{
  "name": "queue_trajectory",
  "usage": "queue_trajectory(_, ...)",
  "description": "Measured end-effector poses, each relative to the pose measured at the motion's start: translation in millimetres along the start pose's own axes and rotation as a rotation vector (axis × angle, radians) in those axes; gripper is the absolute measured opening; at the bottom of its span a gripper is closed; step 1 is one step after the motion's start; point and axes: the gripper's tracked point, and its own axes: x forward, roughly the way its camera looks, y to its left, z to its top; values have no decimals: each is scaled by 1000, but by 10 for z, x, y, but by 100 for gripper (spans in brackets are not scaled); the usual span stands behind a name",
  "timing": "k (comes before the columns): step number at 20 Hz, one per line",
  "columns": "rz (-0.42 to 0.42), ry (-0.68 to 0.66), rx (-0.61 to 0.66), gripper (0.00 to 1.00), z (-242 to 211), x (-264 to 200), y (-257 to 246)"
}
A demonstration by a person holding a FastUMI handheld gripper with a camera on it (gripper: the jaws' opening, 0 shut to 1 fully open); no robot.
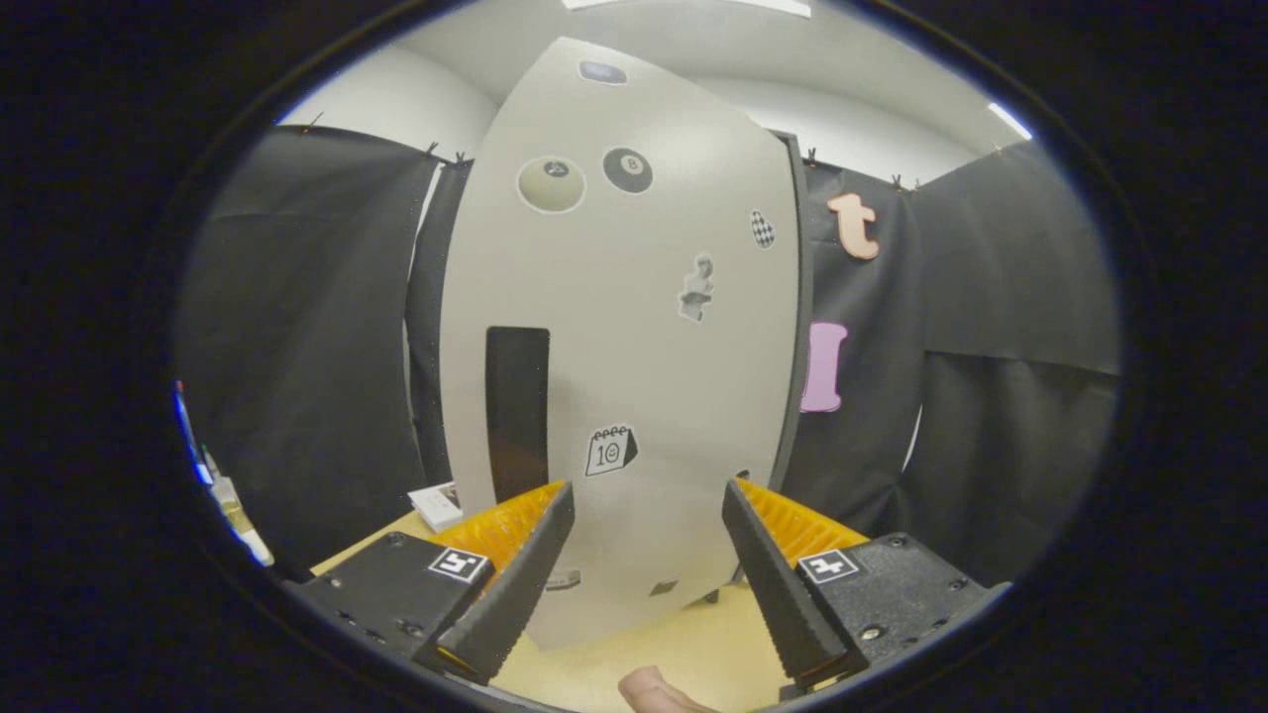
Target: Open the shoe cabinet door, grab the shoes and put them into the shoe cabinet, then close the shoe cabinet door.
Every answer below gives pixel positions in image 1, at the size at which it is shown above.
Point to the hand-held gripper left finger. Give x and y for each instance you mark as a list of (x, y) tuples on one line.
[(525, 584)]

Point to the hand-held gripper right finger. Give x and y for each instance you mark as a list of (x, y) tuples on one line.
[(778, 594)]

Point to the small ceiling light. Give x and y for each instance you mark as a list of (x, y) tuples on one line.
[(1008, 121)]

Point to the black backdrop cloth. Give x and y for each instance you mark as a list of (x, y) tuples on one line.
[(991, 297)]

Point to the long ceiling light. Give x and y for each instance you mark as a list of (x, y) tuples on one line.
[(693, 5)]

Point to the white tray of items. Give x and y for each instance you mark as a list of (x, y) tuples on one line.
[(238, 515)]

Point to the blue printed box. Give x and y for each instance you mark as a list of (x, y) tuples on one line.
[(188, 436)]

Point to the beige shoe cabinet door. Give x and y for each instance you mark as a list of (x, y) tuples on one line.
[(634, 396)]

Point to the grey shoe cabinet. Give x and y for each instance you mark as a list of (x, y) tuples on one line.
[(804, 297)]

